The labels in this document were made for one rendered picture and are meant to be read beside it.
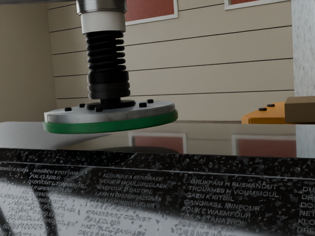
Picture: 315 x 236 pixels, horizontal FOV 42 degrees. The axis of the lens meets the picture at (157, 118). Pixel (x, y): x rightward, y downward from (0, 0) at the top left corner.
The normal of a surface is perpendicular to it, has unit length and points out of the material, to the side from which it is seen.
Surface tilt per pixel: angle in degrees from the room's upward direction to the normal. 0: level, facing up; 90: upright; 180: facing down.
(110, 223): 45
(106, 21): 90
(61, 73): 90
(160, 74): 90
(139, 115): 90
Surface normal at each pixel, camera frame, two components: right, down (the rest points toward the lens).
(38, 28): 0.83, 0.00
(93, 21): -0.31, 0.13
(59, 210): -0.39, -0.61
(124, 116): 0.25, 0.09
